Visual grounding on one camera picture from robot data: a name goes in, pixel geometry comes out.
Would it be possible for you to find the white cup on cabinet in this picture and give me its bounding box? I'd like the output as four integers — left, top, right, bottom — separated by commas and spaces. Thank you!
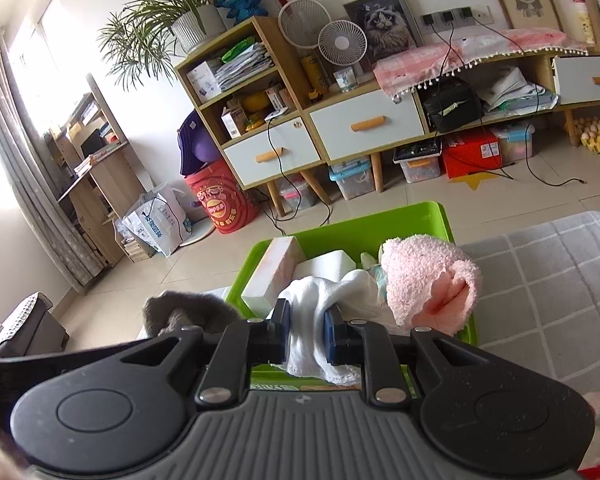
334, 66, 358, 92

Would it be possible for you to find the red snack bucket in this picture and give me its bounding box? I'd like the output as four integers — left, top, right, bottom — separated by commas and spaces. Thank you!
185, 159, 260, 234

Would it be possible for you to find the white desk fan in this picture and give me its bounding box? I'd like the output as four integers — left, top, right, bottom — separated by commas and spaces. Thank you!
277, 0, 332, 50
317, 20, 367, 67

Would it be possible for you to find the wooden cabinet with drawers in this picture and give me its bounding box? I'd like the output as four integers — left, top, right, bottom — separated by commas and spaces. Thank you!
175, 18, 600, 190

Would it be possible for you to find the yellow egg tray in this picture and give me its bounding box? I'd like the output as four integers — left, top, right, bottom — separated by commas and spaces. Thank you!
565, 116, 600, 154

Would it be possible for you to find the grey knit cloth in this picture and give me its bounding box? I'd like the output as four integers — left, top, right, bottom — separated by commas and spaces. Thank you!
143, 290, 242, 337

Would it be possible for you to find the white foam block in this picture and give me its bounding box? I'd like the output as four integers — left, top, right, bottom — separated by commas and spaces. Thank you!
292, 249, 356, 282

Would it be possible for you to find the grey checked table cloth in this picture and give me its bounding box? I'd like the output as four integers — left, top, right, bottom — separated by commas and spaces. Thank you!
463, 211, 600, 393

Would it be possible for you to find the white desk fan rear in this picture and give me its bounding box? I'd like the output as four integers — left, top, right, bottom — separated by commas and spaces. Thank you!
277, 0, 332, 50

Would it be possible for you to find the black bag in cabinet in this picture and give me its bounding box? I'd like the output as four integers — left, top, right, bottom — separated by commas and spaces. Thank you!
420, 76, 483, 133

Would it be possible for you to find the pink white sponge block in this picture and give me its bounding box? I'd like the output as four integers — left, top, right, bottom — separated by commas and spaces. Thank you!
240, 236, 306, 318

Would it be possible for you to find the white box on shelf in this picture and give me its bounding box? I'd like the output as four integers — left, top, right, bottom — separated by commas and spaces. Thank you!
186, 58, 222, 103

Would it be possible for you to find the white cloth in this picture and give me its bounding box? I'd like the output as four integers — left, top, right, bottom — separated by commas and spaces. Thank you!
279, 270, 396, 387

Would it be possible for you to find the stack of papers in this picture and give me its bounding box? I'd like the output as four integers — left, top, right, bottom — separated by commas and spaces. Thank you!
214, 42, 274, 92

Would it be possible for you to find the red cardboard box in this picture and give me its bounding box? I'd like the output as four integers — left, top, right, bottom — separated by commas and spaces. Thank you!
442, 129, 503, 179

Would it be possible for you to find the black power cable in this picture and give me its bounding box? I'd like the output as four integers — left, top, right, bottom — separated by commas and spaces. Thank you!
431, 8, 588, 189

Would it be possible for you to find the potted green plant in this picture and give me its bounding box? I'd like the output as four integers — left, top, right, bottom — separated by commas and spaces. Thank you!
99, 0, 212, 91

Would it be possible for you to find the clear storage box blue lid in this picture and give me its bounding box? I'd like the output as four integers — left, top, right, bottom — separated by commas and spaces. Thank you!
328, 156, 375, 200

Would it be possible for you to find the framed cat picture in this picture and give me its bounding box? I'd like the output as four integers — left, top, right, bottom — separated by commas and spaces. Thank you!
344, 0, 424, 65

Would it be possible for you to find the pink lace cabinet cloth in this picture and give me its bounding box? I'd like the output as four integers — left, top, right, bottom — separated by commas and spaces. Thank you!
374, 27, 588, 100

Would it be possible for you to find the white desk fan front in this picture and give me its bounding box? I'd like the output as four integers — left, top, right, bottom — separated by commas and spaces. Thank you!
317, 20, 367, 67

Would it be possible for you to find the white blue shopping bag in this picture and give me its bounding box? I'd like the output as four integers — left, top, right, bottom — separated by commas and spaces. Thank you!
121, 184, 193, 257

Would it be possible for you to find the grey curtain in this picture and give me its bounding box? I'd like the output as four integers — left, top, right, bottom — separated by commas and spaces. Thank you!
0, 29, 104, 294

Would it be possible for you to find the wooden desk shelf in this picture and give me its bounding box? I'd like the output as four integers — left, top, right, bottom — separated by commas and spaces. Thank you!
52, 74, 145, 266

